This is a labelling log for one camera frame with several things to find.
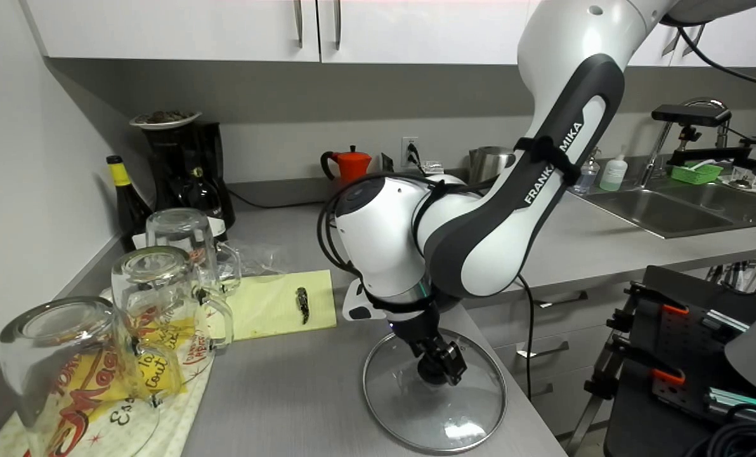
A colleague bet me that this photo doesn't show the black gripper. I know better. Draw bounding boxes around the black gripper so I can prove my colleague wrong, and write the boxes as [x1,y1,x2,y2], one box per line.
[394,309,466,385]

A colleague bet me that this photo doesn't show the glass lid with black knob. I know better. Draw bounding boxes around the glass lid with black knob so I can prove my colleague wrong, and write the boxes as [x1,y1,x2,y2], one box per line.
[361,330,504,454]

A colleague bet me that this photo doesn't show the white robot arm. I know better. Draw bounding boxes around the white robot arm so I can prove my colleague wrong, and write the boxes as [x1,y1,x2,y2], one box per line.
[318,0,756,385]

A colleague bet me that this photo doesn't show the orange moka pot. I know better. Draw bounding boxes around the orange moka pot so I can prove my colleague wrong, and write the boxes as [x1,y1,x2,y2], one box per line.
[319,147,371,188]

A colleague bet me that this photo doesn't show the yellow cutting mat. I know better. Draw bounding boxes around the yellow cutting mat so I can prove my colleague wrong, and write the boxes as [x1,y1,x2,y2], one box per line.
[229,269,338,340]

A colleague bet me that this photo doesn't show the stainless steel electric kettle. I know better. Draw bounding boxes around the stainless steel electric kettle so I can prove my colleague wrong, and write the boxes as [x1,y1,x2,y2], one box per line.
[470,147,513,185]

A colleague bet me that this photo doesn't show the clear soap dispenser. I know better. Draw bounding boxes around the clear soap dispenser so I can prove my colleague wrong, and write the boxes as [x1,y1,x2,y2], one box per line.
[573,156,601,194]

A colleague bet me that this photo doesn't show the white soap bottle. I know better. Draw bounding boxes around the white soap bottle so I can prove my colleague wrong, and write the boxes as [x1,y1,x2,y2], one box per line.
[600,155,629,189]

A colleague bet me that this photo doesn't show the middle upturned glass mug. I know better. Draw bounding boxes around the middle upturned glass mug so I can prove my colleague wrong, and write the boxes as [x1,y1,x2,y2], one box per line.
[111,246,233,401]

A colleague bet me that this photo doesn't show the steel kitchen sink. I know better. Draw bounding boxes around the steel kitchen sink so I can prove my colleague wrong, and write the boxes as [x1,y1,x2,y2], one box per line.
[591,183,756,237]

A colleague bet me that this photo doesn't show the far upturned glass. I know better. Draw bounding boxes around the far upturned glass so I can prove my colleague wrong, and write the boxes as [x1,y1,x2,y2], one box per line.
[144,207,242,293]

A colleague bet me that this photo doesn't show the green sponge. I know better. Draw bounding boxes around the green sponge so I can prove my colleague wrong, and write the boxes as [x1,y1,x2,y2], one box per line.
[673,160,724,185]

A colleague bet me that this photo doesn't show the black coffee maker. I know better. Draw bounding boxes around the black coffee maker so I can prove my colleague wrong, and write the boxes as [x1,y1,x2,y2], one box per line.
[132,109,237,225]

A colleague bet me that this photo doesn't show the dark wine bottle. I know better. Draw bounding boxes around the dark wine bottle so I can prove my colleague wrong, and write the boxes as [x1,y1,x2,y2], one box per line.
[107,155,151,250]

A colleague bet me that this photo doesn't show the near upturned glass jar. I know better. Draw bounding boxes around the near upturned glass jar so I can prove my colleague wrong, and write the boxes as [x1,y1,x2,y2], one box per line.
[0,296,135,457]

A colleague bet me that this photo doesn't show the upper cabinet doors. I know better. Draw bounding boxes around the upper cabinet doors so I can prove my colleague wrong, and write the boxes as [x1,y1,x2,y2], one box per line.
[21,0,756,71]

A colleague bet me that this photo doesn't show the drawer handle lower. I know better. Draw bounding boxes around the drawer handle lower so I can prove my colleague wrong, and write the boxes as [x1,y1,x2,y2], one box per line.
[515,340,572,361]

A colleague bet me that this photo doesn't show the drawer handle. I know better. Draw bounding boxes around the drawer handle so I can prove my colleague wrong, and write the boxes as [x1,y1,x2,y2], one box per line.
[515,340,572,361]
[535,289,588,309]

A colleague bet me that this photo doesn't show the drawer handle upper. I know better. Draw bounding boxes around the drawer handle upper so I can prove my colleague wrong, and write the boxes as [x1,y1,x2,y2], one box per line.
[535,289,588,309]

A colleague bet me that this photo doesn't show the black camera on stand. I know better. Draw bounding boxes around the black camera on stand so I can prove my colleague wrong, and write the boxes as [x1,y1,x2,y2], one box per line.
[652,100,732,127]

